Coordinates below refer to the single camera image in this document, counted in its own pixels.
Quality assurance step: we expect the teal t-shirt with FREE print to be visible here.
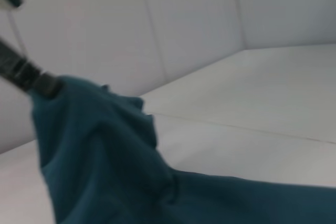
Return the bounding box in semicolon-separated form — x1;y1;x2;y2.
29;75;336;224

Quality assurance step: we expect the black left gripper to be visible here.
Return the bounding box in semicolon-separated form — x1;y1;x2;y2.
0;37;65;100

